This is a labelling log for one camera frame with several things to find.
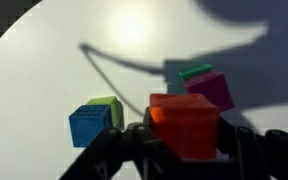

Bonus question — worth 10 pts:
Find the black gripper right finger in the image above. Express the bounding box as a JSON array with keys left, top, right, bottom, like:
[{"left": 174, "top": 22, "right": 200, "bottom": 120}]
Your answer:
[{"left": 216, "top": 114, "right": 288, "bottom": 180}]

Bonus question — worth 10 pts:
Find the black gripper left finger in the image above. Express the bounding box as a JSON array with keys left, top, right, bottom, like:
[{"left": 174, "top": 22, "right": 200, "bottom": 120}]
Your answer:
[{"left": 58, "top": 106, "right": 177, "bottom": 180}]

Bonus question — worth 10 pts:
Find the orange cube block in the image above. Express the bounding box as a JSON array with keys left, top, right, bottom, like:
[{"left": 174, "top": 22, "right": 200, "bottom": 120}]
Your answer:
[{"left": 148, "top": 93, "right": 221, "bottom": 161}]

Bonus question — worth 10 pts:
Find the blue cube block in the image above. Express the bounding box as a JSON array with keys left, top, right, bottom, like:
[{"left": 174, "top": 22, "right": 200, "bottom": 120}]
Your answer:
[{"left": 68, "top": 104, "right": 113, "bottom": 149}]

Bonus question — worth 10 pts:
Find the yellow-green cube block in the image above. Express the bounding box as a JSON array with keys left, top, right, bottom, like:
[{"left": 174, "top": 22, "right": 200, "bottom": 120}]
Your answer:
[{"left": 86, "top": 95, "right": 125, "bottom": 130}]

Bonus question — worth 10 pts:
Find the magenta cube block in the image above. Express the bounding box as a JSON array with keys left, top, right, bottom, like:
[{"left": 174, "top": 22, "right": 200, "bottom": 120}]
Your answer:
[{"left": 183, "top": 70, "right": 236, "bottom": 113}]

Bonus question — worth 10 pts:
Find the green cube block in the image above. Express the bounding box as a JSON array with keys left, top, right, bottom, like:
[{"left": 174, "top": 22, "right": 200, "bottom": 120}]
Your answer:
[{"left": 178, "top": 63, "right": 214, "bottom": 81}]

